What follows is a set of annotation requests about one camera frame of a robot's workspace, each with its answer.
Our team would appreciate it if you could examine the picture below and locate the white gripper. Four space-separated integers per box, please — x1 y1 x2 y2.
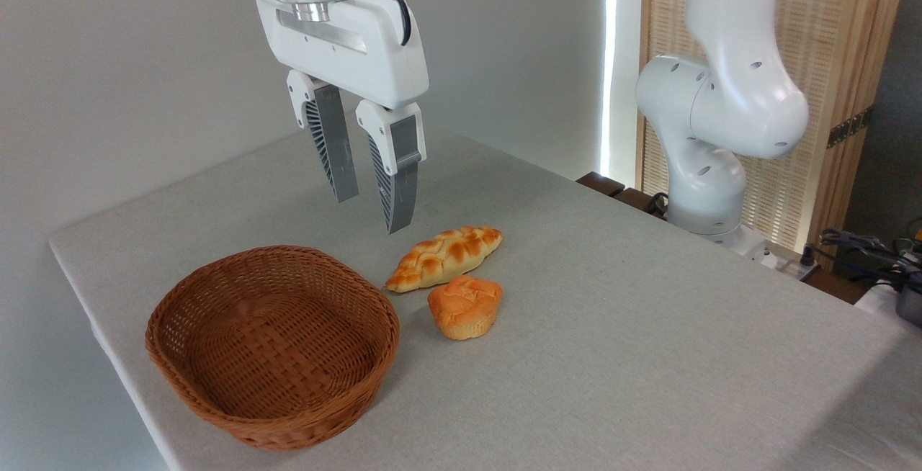
255 0 430 235

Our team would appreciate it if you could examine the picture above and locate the round orange bread bun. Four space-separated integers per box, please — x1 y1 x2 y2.
427 274 503 341

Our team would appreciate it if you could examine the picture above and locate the long braided bread loaf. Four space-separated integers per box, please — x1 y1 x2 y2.
385 226 503 294

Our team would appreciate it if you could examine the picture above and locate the brown wicker basket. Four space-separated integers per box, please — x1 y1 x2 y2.
146 245 400 452

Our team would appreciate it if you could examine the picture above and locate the grey tablecloth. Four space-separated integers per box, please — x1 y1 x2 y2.
49 105 922 471

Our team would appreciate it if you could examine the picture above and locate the white power strip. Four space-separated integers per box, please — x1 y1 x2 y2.
772 254 823 282

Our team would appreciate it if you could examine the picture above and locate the black metal screen hinge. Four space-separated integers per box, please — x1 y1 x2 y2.
826 105 875 149

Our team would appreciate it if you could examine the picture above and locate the light wooden folding screen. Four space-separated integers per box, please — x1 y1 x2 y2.
637 0 912 256

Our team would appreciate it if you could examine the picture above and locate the grey device housing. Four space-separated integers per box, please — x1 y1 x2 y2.
895 280 922 328

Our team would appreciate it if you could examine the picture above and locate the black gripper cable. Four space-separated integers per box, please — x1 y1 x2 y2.
344 0 413 48

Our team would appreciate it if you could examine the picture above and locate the black cable bundle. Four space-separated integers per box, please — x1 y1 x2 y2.
819 220 922 281

